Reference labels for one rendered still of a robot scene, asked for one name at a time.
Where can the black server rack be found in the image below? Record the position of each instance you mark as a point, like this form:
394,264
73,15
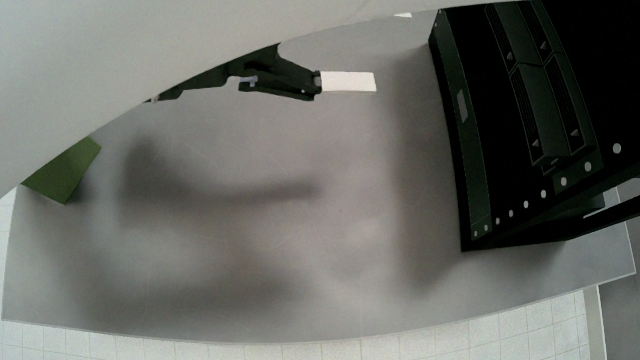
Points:
568,65

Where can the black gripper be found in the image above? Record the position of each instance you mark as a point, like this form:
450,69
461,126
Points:
261,79

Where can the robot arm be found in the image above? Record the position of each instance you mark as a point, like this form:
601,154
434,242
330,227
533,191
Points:
68,67

